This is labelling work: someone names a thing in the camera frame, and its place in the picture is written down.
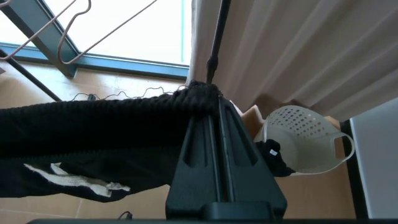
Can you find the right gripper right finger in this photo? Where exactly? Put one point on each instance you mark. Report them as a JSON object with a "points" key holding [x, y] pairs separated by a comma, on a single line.
{"points": [[248, 177]]}

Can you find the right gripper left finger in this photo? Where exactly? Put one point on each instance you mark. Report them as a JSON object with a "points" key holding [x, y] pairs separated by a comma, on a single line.
{"points": [[192, 174]]}

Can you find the black knitted shorts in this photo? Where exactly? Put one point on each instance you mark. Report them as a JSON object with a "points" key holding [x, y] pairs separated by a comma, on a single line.
{"points": [[93, 130]]}

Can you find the white laundry basket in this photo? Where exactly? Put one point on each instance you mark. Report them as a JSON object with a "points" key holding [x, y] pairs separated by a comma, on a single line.
{"points": [[298, 140]]}

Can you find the black clothes rack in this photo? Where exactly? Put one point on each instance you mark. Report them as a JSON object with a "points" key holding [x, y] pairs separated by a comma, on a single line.
{"points": [[219, 31]]}

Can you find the black garment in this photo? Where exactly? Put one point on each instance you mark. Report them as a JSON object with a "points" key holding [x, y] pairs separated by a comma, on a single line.
{"points": [[273, 163]]}

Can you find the beige curtain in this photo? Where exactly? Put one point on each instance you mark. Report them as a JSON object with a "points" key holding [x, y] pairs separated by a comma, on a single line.
{"points": [[295, 46]]}

